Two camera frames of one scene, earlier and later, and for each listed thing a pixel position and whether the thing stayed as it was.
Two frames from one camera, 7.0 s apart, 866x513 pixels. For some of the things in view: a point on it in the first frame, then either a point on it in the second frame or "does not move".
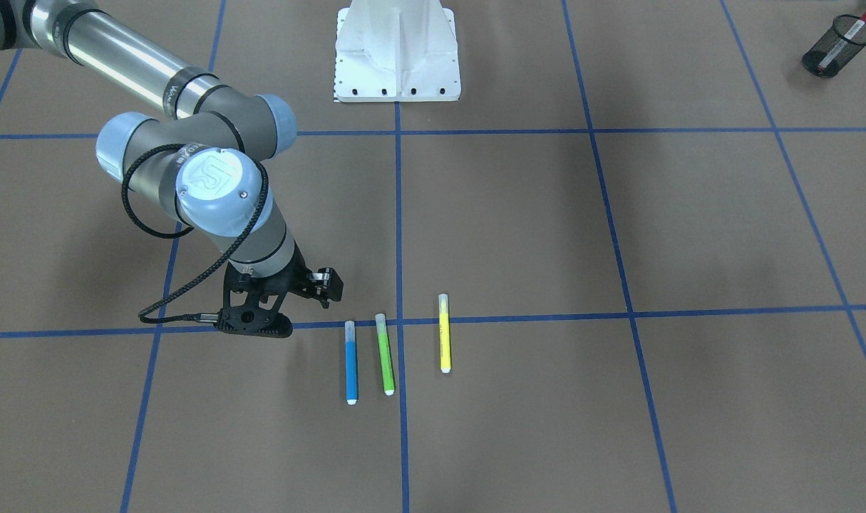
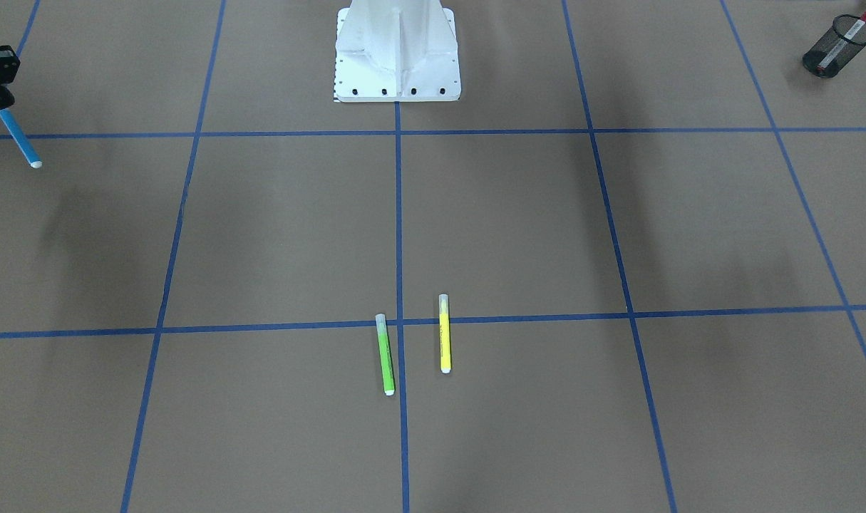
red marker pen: (854, 28) does not move
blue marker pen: (351, 363) → (21, 140)
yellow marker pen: (445, 330) does not move
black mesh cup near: (832, 53) does not move
